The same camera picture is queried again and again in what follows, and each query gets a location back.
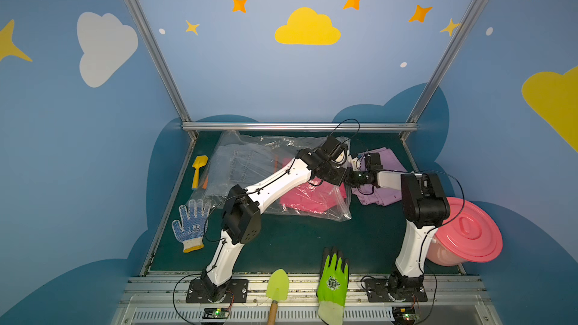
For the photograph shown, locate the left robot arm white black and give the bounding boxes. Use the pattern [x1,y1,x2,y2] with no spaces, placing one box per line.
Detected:
[200,144,349,302]

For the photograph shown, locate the purple trousers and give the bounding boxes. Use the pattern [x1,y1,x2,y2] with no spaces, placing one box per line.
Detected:
[352,147,406,206]

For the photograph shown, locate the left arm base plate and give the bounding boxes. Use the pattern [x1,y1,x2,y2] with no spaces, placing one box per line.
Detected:
[185,278,249,304]

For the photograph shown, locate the pink trousers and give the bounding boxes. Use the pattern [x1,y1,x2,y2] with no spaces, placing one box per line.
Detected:
[279,178,349,221]

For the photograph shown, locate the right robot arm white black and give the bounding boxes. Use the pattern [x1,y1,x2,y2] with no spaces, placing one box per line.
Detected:
[346,153,451,299]

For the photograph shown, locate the yellow toy shovel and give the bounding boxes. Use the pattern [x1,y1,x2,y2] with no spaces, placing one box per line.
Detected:
[191,155,209,190]

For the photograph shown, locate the right controller board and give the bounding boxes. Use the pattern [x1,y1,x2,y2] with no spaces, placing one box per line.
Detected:
[392,307,420,325]

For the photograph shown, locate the light blue jeans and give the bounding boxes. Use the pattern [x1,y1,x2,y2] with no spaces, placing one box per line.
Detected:
[215,144,275,193]

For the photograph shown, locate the green garden trowel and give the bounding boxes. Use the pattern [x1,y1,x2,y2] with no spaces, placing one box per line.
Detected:
[266,269,289,325]

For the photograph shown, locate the pink bucket with lid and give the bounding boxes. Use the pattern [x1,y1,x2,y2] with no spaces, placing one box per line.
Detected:
[427,197,504,266]

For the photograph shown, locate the left controller board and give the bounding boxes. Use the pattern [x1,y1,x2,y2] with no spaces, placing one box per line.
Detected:
[202,308,230,321]

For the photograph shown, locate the clear plastic vacuum bag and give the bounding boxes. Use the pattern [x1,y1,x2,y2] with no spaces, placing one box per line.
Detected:
[190,131,352,222]

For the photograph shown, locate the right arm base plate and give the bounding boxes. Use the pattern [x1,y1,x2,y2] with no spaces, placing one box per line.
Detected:
[361,276,427,303]

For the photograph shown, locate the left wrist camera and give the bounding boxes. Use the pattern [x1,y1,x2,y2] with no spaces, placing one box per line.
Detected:
[315,135,349,166]

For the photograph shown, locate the aluminium frame rail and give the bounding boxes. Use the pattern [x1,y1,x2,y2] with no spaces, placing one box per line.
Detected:
[182,120,418,132]

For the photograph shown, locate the green black work glove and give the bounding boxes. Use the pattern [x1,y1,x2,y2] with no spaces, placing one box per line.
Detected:
[316,248,349,325]

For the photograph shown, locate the controller board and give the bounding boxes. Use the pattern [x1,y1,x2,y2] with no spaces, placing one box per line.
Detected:
[202,308,230,321]
[392,307,420,325]

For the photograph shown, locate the blue dotted white glove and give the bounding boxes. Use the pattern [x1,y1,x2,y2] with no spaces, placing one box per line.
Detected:
[172,200,211,254]

